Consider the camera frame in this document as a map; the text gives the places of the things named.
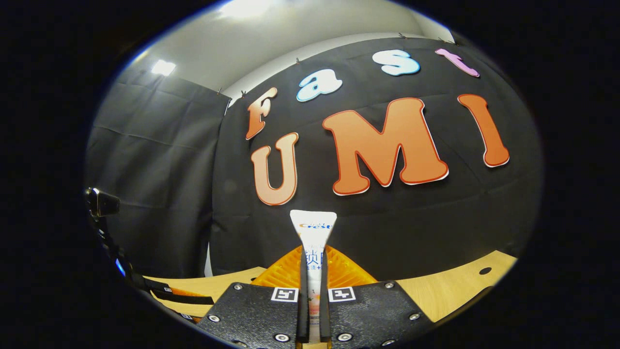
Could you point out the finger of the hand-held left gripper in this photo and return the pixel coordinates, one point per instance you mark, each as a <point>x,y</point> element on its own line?
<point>184,296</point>
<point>190,318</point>

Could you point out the black backdrop cloth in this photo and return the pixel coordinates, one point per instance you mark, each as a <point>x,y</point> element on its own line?
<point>387,228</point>

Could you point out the ceiling light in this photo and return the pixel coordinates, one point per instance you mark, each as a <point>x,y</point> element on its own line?
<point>163,67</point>

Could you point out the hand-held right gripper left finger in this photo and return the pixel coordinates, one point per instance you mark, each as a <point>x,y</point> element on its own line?
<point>261,315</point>

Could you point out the white toothpaste tube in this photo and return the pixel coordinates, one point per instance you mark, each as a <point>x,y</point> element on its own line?
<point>314,230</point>

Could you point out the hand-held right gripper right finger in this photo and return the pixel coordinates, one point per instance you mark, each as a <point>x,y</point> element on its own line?
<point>368,315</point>

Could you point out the wooden desktop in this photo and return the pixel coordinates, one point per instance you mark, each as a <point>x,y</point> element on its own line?
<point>450,286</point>

